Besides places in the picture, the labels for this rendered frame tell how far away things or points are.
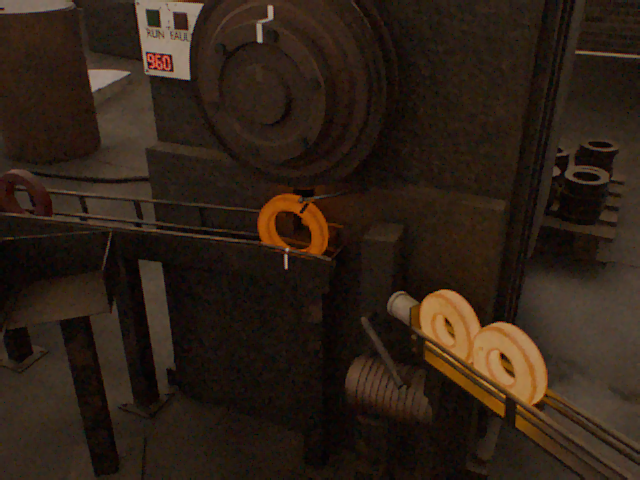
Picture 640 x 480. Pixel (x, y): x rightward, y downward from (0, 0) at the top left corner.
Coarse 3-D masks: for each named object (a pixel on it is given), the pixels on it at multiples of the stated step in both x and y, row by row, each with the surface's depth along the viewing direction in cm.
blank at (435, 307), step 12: (432, 300) 127; (444, 300) 123; (456, 300) 122; (420, 312) 131; (432, 312) 128; (444, 312) 124; (456, 312) 121; (468, 312) 121; (432, 324) 129; (444, 324) 130; (456, 324) 122; (468, 324) 119; (432, 336) 130; (444, 336) 129; (456, 336) 123; (468, 336) 119; (456, 348) 124; (468, 348) 120; (468, 360) 122
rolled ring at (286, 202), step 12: (276, 204) 151; (288, 204) 149; (300, 204) 148; (312, 204) 149; (264, 216) 154; (300, 216) 149; (312, 216) 148; (264, 228) 156; (312, 228) 149; (324, 228) 149; (264, 240) 157; (276, 240) 157; (312, 240) 151; (324, 240) 150; (312, 252) 152
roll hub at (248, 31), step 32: (256, 32) 122; (288, 32) 119; (224, 64) 128; (256, 64) 125; (288, 64) 123; (320, 64) 121; (224, 96) 132; (256, 96) 127; (288, 96) 125; (320, 96) 122; (224, 128) 135; (256, 128) 133; (288, 128) 129; (320, 128) 125
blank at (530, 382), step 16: (480, 336) 116; (496, 336) 112; (512, 336) 109; (480, 352) 117; (496, 352) 117; (512, 352) 110; (528, 352) 108; (480, 368) 119; (496, 368) 117; (528, 368) 107; (544, 368) 108; (512, 384) 112; (528, 384) 108; (544, 384) 109; (528, 400) 109
